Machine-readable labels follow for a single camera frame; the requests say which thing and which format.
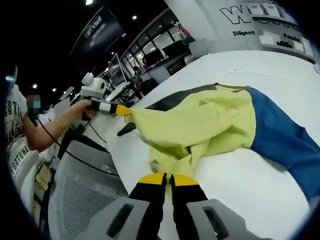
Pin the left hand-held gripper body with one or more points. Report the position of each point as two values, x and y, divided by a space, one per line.
91 88

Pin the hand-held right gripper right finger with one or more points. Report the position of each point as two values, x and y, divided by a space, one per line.
185 207

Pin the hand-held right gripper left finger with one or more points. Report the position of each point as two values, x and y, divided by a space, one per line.
147 207

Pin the yellow blue grey garment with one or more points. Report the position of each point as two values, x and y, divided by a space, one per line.
200 120

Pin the person's left hand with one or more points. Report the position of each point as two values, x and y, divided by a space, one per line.
86 108

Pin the black oblong object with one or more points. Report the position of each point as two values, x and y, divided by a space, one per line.
126 130

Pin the large curved monitor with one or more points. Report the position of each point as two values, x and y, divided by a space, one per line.
117 71

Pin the dark hanging banner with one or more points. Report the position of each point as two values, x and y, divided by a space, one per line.
100 27

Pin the grey mesh office chair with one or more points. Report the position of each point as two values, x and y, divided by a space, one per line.
82 200

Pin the black computer monitor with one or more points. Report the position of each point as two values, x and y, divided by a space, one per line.
153 55
174 48

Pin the round ceiling light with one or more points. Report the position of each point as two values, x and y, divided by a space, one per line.
134 17

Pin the black framed glass partition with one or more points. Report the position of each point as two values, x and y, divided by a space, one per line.
155 35

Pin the person's white printed shirt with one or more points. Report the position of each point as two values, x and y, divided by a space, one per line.
15 140

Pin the beige printed bag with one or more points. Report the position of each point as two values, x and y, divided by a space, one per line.
42 176

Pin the dark hanging bag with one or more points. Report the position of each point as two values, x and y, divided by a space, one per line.
186 33

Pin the grey shelving unit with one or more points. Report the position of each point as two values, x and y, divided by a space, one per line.
282 32

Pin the row of white storage bins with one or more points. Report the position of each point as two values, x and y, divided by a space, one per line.
275 6

